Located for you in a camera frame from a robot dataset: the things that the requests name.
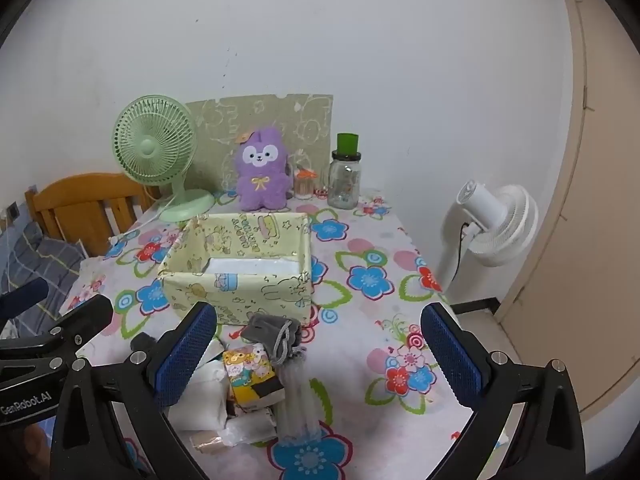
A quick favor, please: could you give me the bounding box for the beige door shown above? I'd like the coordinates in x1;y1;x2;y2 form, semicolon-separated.
492;0;640;423

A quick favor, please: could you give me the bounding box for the white beige pack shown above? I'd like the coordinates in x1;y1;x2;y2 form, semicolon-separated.
189;410;278;456

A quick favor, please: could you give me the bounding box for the glass jar with green lid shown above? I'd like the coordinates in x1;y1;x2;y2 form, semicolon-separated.
327;133;362;210

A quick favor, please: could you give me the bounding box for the white standing fan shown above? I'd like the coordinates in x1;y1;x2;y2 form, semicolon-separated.
437;180;540;311

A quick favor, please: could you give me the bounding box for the grey drawstring pouch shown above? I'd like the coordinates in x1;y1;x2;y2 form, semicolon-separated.
240;314;307;366

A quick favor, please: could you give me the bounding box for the purple plush toy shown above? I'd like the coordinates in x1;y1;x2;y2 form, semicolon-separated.
234;127;293;212

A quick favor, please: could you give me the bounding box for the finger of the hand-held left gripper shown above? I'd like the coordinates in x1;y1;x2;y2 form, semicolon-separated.
0;294;114;361
0;280;50;318

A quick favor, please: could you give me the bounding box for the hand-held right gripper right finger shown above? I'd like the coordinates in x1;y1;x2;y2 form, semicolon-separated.
420;302;586;480

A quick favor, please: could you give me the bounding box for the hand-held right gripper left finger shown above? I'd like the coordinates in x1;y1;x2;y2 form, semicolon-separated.
49;301;219;480

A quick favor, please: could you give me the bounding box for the grey plaid bedding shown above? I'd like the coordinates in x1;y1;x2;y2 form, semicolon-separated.
0;220;88;341

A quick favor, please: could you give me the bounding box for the black fan cable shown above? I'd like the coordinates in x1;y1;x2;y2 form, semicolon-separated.
452;220;476;286

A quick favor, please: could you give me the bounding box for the green printed board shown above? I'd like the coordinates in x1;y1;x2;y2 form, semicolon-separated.
184;92;334;196

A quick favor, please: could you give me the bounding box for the yellow cartoon printed packet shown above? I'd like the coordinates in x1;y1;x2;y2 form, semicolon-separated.
221;344;285;408

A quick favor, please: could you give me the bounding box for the toothpick holder with orange lid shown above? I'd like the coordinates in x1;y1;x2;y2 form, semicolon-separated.
295;167;318;200

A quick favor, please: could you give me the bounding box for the yellow printed fabric storage box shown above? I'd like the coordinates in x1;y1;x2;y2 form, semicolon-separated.
157;211;315;328

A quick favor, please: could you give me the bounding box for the white tissue pack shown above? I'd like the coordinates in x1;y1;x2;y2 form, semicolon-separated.
167;340;231;431

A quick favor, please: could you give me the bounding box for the clear plastic bag pack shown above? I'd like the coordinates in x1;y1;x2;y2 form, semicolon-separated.
274;357;323;447

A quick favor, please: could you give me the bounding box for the green desk fan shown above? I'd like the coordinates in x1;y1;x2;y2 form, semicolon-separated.
112;95;216;223

